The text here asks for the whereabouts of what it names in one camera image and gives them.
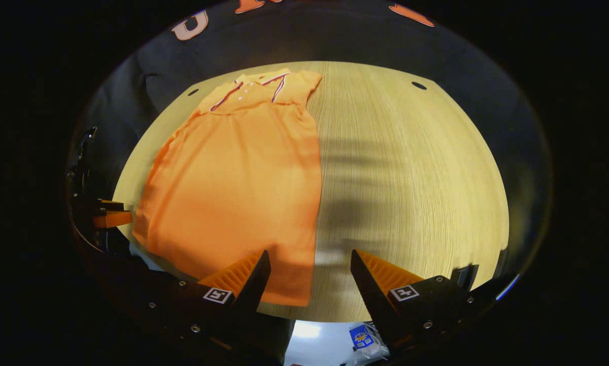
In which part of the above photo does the clear plastic bag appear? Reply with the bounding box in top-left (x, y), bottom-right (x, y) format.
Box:
top-left (353, 323), bottom-right (390, 364)

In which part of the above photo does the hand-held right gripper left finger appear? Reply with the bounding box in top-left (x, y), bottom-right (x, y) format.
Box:
top-left (132, 249), bottom-right (272, 356)

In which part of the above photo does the blue packet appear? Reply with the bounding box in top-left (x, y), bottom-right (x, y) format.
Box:
top-left (349, 324), bottom-right (375, 350)

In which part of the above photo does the orange T-shirt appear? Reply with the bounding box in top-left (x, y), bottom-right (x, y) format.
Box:
top-left (132, 68), bottom-right (323, 307)

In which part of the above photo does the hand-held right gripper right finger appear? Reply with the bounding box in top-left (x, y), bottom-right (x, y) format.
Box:
top-left (350, 249), bottom-right (488, 356)

